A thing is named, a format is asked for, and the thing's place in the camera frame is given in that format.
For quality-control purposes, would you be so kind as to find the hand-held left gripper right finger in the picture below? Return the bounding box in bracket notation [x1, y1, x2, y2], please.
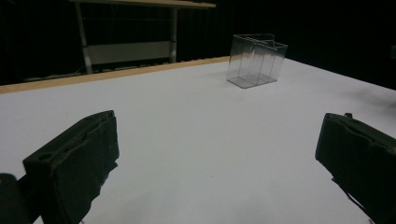
[315, 112, 396, 224]

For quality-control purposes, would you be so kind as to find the clear plastic compartment organizer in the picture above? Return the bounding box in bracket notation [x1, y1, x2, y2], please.
[226, 33, 289, 90]

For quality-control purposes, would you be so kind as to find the white metal rack frame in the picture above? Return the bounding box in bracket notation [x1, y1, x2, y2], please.
[68, 0, 217, 75]

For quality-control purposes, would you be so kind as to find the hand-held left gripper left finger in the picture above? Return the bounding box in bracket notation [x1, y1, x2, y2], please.
[22, 109, 120, 224]

